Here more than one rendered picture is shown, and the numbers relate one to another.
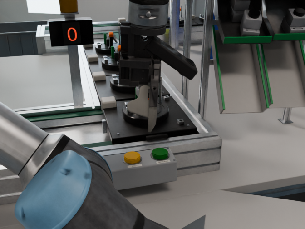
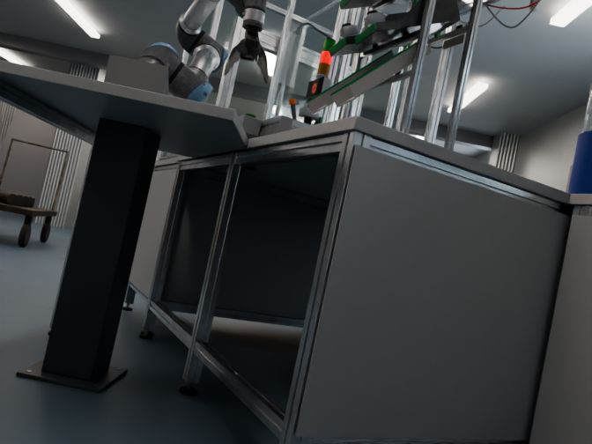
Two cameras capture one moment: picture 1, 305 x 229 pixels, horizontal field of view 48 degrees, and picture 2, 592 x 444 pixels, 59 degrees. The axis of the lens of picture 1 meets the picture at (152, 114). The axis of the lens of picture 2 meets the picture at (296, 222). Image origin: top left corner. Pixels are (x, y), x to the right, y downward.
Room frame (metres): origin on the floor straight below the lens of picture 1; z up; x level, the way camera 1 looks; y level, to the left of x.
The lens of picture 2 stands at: (0.55, -1.82, 0.56)
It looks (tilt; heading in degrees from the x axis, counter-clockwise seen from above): 2 degrees up; 77
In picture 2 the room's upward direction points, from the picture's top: 12 degrees clockwise
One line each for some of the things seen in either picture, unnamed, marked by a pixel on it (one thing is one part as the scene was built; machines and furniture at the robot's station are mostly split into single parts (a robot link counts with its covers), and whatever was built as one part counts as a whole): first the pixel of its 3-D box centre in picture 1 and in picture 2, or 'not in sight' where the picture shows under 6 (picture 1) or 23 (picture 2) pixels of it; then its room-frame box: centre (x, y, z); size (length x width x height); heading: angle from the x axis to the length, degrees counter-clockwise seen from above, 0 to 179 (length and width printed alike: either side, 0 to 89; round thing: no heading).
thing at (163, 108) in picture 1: (145, 111); not in sight; (0.94, 0.02, 0.98); 0.14 x 0.14 x 0.02
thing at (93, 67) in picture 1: (117, 55); not in sight; (1.42, 0.15, 1.01); 0.24 x 0.24 x 0.13; 15
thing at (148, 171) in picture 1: (132, 169); (240, 128); (0.71, 0.05, 0.93); 0.21 x 0.07 x 0.06; 105
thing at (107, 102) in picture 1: (108, 104); not in sight; (1.01, 0.14, 0.97); 0.05 x 0.05 x 0.04; 15
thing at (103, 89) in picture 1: (128, 73); not in sight; (1.19, 0.09, 1.01); 0.24 x 0.24 x 0.13; 15
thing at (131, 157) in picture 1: (132, 158); not in sight; (0.71, 0.05, 0.96); 0.04 x 0.04 x 0.02
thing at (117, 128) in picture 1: (145, 117); not in sight; (0.94, 0.02, 0.96); 0.24 x 0.24 x 0.02; 15
